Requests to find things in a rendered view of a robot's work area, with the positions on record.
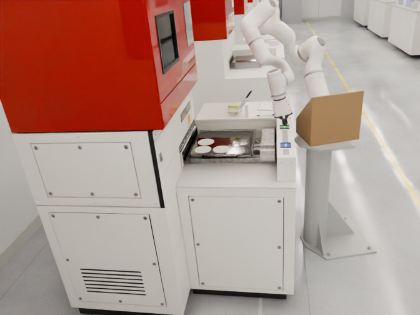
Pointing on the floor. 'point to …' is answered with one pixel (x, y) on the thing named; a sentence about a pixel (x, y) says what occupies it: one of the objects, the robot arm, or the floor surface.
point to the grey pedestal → (329, 236)
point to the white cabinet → (239, 240)
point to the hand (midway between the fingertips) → (285, 122)
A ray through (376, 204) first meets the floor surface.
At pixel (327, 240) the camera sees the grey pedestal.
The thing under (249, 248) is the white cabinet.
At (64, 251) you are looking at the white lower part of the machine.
